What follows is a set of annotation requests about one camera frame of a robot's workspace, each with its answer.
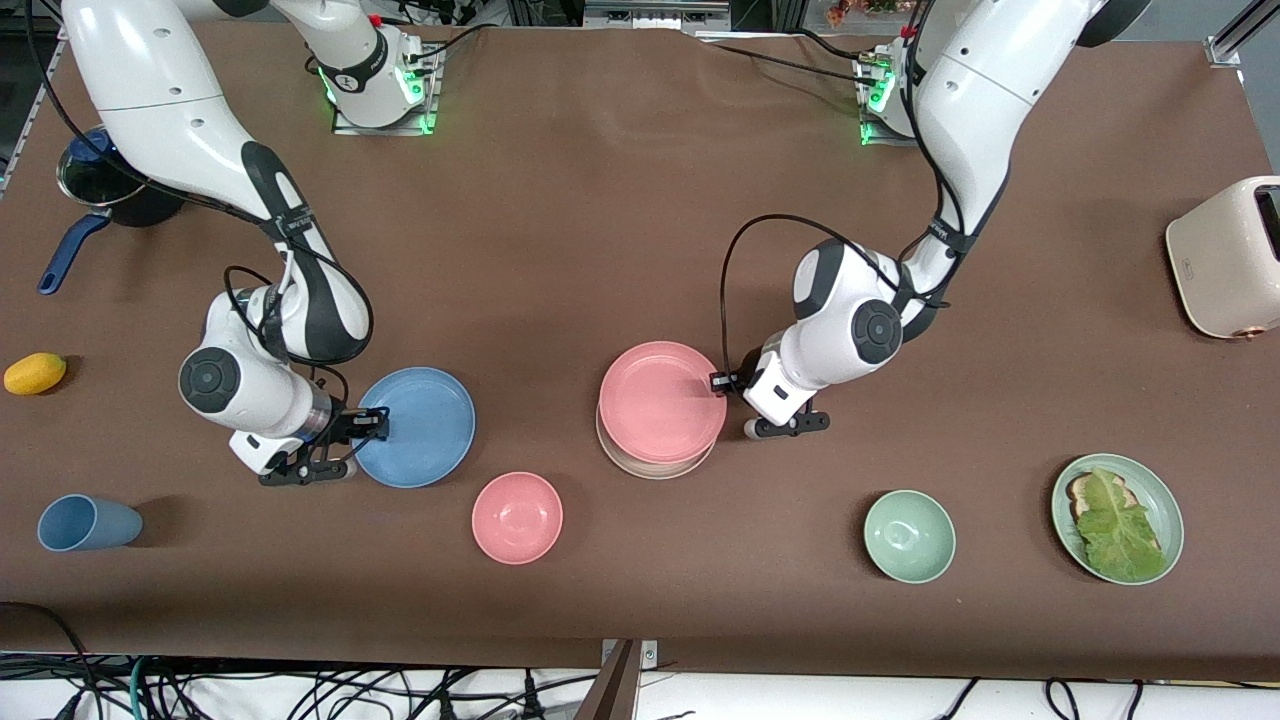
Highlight blue shallow plate bowl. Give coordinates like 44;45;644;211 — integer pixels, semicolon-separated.
352;366;477;489

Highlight pink shallow plate bowl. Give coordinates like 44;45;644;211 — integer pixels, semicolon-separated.
598;341;729;465

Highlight beige shallow plate bowl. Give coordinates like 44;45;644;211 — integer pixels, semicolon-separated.
596;400;717;481

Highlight pink deep bowl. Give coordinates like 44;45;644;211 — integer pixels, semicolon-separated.
471;471;564;566

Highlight blue plastic cup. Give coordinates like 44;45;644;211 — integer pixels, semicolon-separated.
37;494;144;553

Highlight green deep bowl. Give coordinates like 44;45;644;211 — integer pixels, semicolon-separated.
863;489;957;585

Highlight yellow lemon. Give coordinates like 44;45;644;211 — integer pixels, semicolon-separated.
3;352;68;396

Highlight bread slice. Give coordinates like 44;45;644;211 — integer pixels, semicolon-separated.
1066;472;1141;521

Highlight glass pot lid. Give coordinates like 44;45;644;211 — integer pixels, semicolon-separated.
57;125;151;206

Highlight green lettuce leaf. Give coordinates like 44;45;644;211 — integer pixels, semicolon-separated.
1075;467;1169;582

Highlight artificial flowers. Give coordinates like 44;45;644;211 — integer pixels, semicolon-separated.
825;0;936;29

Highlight green oval plate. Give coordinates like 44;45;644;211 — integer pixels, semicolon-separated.
1050;453;1185;586

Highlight beige toaster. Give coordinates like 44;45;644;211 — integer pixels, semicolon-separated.
1165;176;1280;341

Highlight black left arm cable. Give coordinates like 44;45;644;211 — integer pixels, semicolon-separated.
718;20;966;386

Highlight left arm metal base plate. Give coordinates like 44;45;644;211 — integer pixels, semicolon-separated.
855;50;916;148

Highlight thick black floor cable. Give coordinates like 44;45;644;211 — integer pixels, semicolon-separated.
0;600;111;720

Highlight black pot blue handle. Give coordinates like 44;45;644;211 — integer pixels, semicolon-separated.
38;125;186;296

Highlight black left base cable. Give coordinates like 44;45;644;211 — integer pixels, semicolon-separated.
695;28;881;91

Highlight black base cable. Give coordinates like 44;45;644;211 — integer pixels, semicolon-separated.
695;28;881;91
405;25;486;66

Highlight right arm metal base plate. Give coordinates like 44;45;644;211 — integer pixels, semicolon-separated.
330;45;441;136

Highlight brown stand post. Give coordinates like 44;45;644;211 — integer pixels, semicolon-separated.
575;640;641;720

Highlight black right base cable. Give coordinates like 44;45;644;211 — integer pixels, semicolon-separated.
405;25;486;66

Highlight aluminium frame profile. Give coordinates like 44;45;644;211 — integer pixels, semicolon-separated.
0;0;101;196
1205;0;1280;69

